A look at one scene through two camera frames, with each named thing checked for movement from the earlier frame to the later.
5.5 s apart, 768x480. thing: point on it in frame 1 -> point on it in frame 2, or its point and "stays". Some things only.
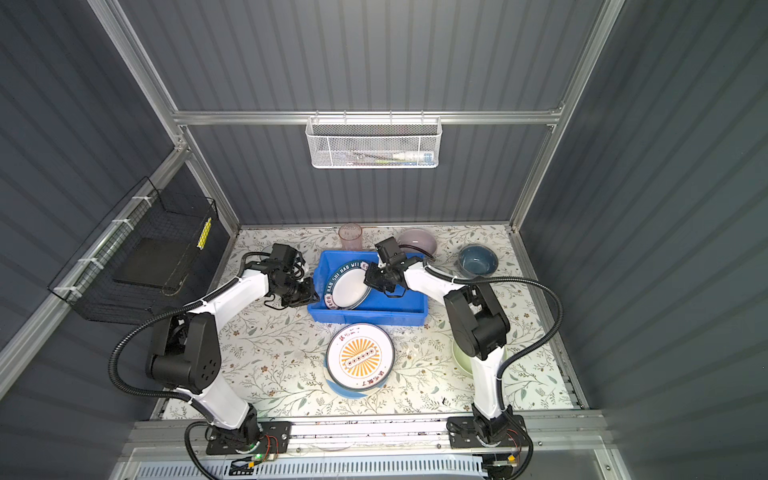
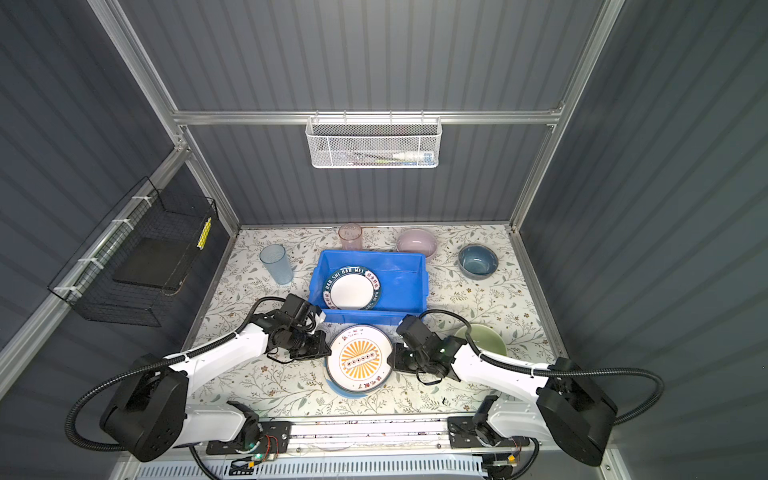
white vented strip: (446, 469) stays
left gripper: (308, 295) -> (321, 348)
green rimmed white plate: (345, 288) stays
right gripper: (371, 278) -> (395, 360)
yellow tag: (204, 234) stays
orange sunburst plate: (359, 356) stays
